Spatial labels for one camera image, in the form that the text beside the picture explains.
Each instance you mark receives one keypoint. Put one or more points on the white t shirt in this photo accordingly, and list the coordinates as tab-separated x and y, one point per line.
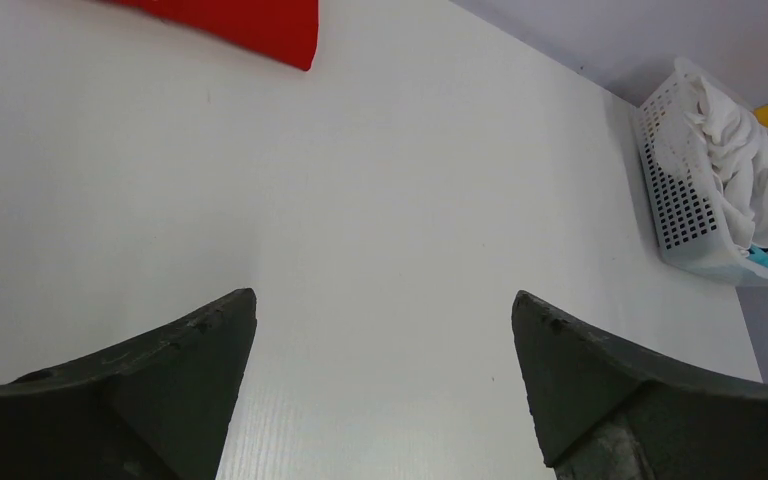
721	148

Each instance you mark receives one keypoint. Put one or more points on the red folded t shirt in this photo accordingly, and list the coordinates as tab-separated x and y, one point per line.
282	30

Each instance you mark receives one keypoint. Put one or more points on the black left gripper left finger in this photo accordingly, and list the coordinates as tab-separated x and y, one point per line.
155	406

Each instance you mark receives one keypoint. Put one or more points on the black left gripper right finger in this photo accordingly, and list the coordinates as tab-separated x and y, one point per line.
604	407

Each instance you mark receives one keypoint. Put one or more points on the white plastic laundry basket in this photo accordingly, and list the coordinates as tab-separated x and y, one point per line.
689	225

